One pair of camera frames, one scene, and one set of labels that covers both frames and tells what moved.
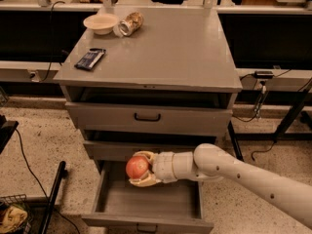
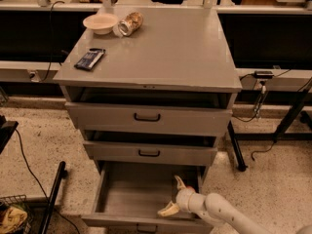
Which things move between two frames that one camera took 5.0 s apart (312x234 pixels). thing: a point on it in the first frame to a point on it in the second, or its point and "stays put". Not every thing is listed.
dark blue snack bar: x=90 y=58 stays put
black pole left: x=62 y=172 stays put
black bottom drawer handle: x=146 y=231 stays put
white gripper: x=163 y=167 to x=183 y=200
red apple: x=137 y=167 to x=191 y=188
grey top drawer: x=146 y=108 stays put
